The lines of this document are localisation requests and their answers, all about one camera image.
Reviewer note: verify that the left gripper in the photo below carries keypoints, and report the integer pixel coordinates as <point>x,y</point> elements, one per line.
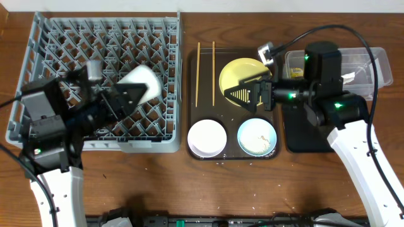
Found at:
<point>103,99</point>

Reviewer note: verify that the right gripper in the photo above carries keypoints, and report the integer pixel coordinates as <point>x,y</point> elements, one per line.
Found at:
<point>255,95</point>

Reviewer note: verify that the white cup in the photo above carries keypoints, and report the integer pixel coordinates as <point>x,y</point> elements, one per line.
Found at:
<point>144,75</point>

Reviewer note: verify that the yellow round plate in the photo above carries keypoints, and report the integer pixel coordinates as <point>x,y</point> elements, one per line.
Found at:
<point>239,69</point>

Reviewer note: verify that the light blue bowl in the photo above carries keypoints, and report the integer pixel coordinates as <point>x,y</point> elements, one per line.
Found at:
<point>257,137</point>

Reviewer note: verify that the white small bowl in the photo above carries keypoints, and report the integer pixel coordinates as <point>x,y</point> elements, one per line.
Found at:
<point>207,138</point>

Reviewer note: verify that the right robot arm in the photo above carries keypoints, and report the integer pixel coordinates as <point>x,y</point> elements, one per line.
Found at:
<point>342,114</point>

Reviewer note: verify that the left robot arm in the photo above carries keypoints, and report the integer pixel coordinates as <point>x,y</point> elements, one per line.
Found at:
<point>63,112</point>

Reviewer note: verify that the grey dishwasher rack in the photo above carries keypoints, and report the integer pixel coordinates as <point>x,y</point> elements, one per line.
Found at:
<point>58,45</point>

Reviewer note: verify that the black food waste tray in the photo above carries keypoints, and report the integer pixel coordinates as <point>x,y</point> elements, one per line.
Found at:
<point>300,135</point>

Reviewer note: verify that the clear plastic waste bin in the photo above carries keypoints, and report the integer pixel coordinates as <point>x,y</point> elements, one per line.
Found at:
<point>354,60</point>

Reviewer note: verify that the dark brown serving tray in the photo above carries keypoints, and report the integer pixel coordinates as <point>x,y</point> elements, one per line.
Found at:
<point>230,116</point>

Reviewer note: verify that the yellow snack wrapper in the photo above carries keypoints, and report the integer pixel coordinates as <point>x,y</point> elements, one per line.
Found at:
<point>296,72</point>

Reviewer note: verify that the crumpled white paper napkin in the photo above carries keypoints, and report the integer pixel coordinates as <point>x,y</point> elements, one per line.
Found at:
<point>348,78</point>

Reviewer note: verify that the black rail at table edge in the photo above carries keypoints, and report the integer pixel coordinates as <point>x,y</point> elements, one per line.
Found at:
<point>125,217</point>

